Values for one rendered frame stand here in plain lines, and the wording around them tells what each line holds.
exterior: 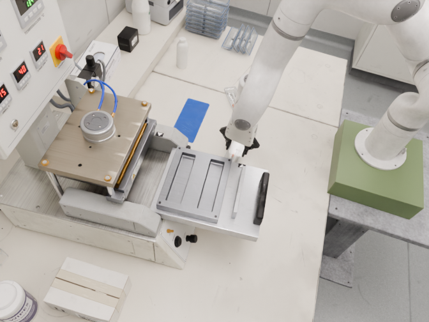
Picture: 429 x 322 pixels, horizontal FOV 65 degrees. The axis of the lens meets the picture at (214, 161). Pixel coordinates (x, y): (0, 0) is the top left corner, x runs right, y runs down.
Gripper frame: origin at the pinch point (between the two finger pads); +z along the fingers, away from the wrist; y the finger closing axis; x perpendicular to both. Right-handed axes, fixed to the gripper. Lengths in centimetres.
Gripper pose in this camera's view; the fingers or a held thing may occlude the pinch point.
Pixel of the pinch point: (236, 147)
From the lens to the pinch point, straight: 123.2
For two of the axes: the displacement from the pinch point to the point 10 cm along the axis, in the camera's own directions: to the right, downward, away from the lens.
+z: -1.0, 5.8, 8.1
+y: -8.9, -4.1, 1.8
